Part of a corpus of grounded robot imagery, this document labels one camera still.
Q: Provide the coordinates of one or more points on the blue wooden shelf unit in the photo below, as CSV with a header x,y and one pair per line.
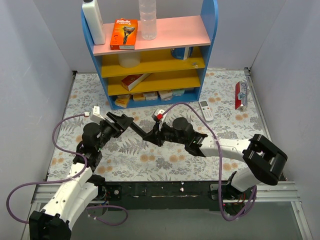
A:
x,y
166,72

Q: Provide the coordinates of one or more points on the black remote control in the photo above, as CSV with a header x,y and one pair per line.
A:
x,y
139,131

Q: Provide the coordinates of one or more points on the blue and white can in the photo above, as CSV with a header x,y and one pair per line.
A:
x,y
181,53

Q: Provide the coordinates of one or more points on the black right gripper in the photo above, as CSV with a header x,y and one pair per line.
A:
x,y
155,136

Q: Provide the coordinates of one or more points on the orange Gillette razor box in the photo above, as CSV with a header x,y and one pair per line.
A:
x,y
124,34

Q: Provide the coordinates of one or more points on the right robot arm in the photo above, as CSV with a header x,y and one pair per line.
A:
x,y
265,161

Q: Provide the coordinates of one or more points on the red and white long box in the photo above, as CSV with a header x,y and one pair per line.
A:
x,y
131,81

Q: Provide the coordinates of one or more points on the clear plastic water bottle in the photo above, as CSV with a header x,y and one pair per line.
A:
x,y
148,19

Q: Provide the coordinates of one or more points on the yellow Kamenoko sponge pack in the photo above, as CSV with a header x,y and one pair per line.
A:
x,y
122,101

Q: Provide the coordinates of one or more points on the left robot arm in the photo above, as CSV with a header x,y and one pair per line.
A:
x,y
57,218

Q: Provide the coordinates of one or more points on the white remote control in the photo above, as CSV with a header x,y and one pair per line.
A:
x,y
206,110

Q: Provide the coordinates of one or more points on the white sponge pack tilted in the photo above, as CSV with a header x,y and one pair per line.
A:
x,y
165,95

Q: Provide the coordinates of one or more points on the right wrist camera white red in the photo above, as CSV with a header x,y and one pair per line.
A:
x,y
159,117

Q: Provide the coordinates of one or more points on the mint green sponge pack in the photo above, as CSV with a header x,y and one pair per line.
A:
x,y
178,92

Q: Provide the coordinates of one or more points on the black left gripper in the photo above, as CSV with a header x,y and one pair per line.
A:
x,y
115,127

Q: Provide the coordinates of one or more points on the aluminium rail frame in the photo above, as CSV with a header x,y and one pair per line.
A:
x,y
231,207

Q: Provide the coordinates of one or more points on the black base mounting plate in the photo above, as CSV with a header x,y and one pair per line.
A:
x,y
162,195

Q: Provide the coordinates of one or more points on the white plastic bottle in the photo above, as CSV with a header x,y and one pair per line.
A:
x,y
94,20

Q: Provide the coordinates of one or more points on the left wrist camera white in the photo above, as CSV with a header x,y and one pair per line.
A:
x,y
95,115

